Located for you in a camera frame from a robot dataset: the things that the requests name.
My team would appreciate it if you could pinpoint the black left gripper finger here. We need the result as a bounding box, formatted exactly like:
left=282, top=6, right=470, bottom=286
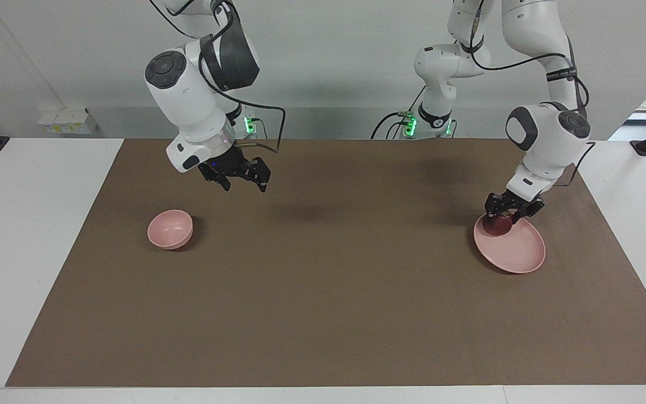
left=511, top=201, right=546, bottom=225
left=484, top=192, right=506, bottom=221

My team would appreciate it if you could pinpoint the red apple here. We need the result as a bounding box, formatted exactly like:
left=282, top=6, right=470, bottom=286
left=483, top=213, right=513, bottom=236

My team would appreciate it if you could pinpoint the pink plate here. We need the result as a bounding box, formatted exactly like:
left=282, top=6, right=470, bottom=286
left=473, top=213, right=546, bottom=274

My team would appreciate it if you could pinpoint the pink bowl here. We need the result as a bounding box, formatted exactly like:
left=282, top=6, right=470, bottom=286
left=147, top=210, right=193, bottom=250

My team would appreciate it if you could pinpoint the brown table mat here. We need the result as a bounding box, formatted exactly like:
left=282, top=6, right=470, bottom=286
left=6, top=139, right=646, bottom=388

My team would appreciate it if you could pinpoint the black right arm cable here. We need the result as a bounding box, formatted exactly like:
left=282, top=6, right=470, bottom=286
left=149, top=0, right=287, bottom=153

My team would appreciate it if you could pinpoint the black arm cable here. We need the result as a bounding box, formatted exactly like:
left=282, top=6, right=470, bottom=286
left=149, top=0, right=287, bottom=153
left=469, top=0, right=596, bottom=187

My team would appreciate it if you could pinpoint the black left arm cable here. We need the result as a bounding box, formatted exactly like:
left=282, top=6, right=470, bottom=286
left=469, top=0, right=596, bottom=187

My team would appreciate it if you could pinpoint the white wall socket box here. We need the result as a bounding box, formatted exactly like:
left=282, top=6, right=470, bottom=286
left=38, top=107, right=98, bottom=135

